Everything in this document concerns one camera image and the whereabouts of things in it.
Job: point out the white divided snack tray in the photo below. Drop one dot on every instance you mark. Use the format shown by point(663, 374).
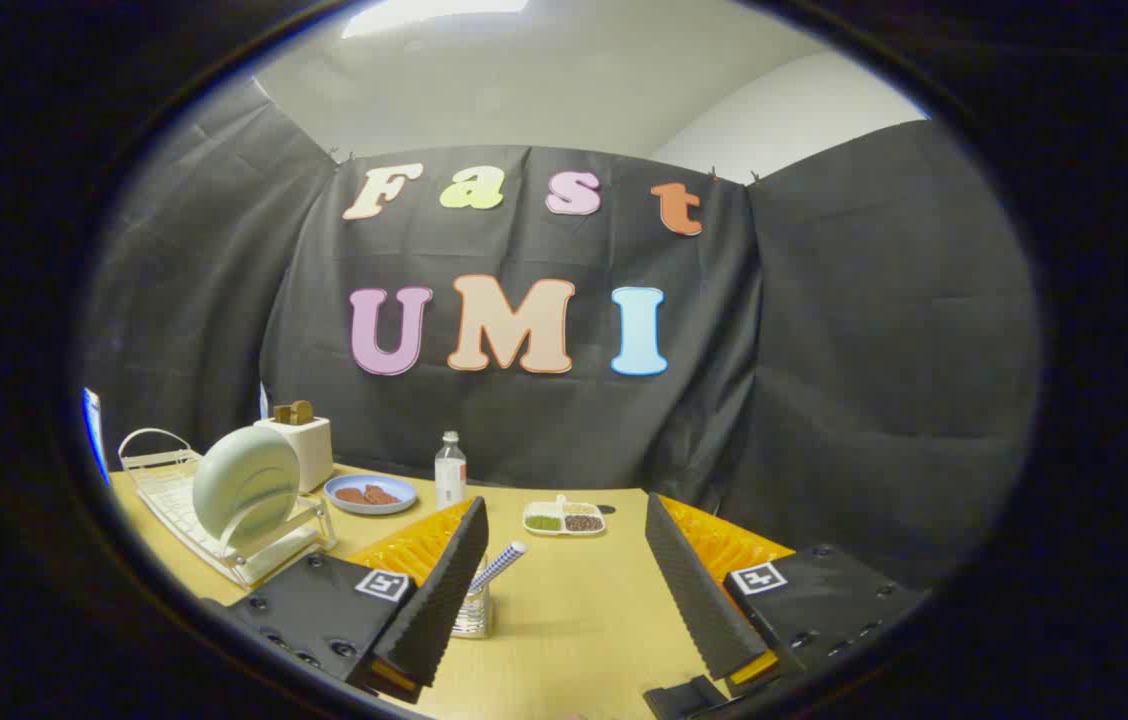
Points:
point(564, 520)

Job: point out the white toaster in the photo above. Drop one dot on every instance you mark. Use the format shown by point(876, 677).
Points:
point(309, 455)

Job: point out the clear plastic bottle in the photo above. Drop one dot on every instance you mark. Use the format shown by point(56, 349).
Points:
point(450, 480)

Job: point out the clear dish rack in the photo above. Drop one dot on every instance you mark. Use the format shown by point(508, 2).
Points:
point(174, 500)

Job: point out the blue-edged screen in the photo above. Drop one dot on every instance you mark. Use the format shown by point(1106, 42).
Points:
point(94, 430)

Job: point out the blue plate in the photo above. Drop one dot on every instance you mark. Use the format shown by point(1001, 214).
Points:
point(394, 505)

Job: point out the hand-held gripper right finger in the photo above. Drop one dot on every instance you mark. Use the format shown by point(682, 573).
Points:
point(694, 590)

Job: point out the black backdrop cloth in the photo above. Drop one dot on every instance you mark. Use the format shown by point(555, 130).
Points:
point(824, 380)

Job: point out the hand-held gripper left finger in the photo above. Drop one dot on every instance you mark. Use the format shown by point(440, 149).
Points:
point(444, 590)

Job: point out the ceiling light panel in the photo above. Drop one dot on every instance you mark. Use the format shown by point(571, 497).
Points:
point(424, 14)

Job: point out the brown toast slice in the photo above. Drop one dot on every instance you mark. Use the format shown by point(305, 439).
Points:
point(292, 412)

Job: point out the pale green plate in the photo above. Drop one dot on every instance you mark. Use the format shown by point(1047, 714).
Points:
point(244, 485)

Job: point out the brown food piece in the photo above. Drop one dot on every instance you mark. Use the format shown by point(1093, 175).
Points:
point(382, 495)
point(350, 495)

